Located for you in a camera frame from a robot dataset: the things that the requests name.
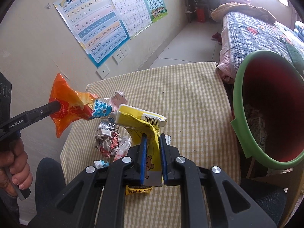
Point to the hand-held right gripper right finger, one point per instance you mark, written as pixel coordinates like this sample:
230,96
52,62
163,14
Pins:
163,156

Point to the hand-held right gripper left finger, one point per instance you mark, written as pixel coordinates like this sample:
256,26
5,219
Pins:
142,156

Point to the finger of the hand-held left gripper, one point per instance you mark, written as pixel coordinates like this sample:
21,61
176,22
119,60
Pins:
42,111

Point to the orange plastic wrapper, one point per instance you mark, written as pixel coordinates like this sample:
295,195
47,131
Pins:
68,99

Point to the yellow bear print packet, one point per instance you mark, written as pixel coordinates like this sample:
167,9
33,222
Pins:
133,121

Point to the pale pink paper packet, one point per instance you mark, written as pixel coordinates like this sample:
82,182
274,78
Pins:
118,98

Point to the red bin with green rim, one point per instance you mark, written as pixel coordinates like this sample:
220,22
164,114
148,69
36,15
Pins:
273,95

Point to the person's left forearm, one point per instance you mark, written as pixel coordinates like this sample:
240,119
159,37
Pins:
7,209

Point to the person's left hand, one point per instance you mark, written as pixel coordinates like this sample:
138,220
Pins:
21,168

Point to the white pink wrapper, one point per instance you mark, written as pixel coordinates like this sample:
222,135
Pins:
123,147

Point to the yellow brown candy wrapper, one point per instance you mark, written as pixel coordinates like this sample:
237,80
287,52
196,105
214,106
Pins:
139,191

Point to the small blue white scrap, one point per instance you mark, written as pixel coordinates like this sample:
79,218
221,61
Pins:
101,163

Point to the crumpled silver wrapper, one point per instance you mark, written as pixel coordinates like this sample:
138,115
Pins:
104,127

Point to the person's left leg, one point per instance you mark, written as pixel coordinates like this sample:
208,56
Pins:
49,182

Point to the person's leg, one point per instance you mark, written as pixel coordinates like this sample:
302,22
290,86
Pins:
49,182
261,194

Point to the wooden stool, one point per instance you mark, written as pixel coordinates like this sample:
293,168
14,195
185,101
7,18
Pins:
251,168

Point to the person's right leg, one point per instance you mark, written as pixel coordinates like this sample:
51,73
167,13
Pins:
261,194

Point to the pink bed sheet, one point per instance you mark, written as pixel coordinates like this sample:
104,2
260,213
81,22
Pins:
225,61

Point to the red shoe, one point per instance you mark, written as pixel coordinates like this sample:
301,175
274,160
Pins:
215,36
220,40

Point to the red box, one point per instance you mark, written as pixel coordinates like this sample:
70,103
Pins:
201,15

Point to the bed with patterned quilt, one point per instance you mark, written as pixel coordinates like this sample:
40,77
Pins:
256,35

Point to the tan blanket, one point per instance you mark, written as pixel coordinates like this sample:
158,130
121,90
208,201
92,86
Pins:
244,10

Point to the dark green cloth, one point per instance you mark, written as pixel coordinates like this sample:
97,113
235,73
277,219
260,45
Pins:
294,52

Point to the folded blue duvet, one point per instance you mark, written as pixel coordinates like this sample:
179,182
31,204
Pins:
299,29

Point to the white wall plate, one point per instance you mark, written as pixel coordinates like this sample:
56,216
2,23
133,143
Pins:
103,71

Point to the white wall socket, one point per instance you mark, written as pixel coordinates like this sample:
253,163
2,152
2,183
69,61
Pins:
125,49
118,56

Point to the blue bordered letter wall poster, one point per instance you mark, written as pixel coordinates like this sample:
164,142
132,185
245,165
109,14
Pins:
92,23

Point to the small wall hook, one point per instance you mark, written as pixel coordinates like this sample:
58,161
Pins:
48,5

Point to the white chart wall poster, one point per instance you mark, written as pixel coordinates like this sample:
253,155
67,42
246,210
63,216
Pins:
128,7

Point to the blue grid wall poster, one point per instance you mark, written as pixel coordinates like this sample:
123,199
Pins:
153,0

